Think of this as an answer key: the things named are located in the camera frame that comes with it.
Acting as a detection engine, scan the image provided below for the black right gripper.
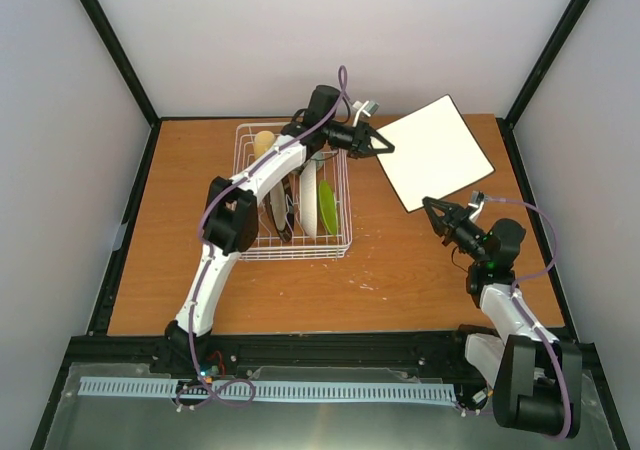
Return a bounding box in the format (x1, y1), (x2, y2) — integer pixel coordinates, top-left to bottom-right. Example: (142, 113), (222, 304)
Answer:
(421, 196), (488, 263)

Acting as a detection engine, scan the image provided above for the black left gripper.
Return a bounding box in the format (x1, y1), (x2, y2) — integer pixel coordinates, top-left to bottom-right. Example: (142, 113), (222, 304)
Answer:
(324, 121), (395, 160)

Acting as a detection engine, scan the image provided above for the white square plate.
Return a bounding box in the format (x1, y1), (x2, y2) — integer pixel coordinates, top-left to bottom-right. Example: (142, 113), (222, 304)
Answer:
(377, 95), (494, 212)

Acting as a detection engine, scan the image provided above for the brown rimmed patterned plate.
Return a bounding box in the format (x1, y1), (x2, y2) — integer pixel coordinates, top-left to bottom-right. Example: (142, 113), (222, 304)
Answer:
(299, 161), (318, 240)

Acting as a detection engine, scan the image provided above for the lime green plate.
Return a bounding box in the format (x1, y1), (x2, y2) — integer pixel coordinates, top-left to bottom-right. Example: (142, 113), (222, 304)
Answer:
(318, 180), (339, 236)

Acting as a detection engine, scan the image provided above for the white wire dish rack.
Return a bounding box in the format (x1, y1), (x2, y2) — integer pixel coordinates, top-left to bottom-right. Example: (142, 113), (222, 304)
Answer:
(241, 147), (353, 261)

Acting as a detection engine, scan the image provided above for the yellow ceramic mug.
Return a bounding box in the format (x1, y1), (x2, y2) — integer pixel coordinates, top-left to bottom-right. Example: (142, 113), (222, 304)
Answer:
(253, 130), (276, 160)

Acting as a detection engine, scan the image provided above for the black rimmed cream plate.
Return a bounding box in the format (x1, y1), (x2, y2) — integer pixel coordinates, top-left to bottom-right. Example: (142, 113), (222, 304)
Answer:
(266, 177), (295, 243)

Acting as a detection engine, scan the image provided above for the pale green ceramic bowl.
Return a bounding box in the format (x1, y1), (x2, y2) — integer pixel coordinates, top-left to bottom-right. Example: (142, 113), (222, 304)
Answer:
(311, 152), (324, 169)

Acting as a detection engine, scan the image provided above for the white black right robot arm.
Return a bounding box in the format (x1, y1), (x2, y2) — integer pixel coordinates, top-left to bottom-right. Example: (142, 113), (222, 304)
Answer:
(422, 192), (583, 440)

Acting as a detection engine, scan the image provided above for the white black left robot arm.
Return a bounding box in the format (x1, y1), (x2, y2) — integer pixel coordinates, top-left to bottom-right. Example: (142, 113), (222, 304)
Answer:
(165, 85), (395, 373)

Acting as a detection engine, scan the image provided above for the small electronics board with leds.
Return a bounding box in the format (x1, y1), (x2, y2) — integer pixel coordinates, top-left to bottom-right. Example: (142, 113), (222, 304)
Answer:
(199, 350), (226, 384)

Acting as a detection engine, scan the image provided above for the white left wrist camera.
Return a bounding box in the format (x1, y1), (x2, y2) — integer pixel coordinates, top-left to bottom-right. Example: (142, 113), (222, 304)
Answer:
(351, 100), (379, 127)

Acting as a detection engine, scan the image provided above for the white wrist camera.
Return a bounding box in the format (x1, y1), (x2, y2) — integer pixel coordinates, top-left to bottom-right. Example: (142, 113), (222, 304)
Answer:
(467, 191), (486, 223)
(351, 100), (379, 127)

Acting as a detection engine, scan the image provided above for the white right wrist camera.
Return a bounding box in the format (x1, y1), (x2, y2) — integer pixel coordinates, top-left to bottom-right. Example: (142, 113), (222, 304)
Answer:
(467, 191), (486, 223)

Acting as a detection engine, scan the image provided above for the black right corner post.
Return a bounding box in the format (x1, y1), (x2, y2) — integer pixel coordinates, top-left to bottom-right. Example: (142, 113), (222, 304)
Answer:
(504, 0), (591, 131)

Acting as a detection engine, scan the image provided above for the black corner post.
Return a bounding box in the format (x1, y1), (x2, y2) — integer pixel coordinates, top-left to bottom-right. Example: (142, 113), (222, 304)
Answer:
(62, 0), (162, 127)
(504, 0), (591, 131)

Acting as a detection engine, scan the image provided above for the black left corner post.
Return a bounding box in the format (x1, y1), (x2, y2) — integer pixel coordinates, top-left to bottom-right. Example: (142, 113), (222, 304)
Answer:
(62, 0), (162, 127)

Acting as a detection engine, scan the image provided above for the black aluminium frame rail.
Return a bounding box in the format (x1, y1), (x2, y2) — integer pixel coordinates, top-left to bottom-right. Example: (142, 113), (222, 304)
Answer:
(64, 329), (601, 386)

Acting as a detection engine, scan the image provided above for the light blue cable duct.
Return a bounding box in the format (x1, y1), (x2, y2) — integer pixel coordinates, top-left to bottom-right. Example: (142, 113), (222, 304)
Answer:
(77, 376), (456, 406)

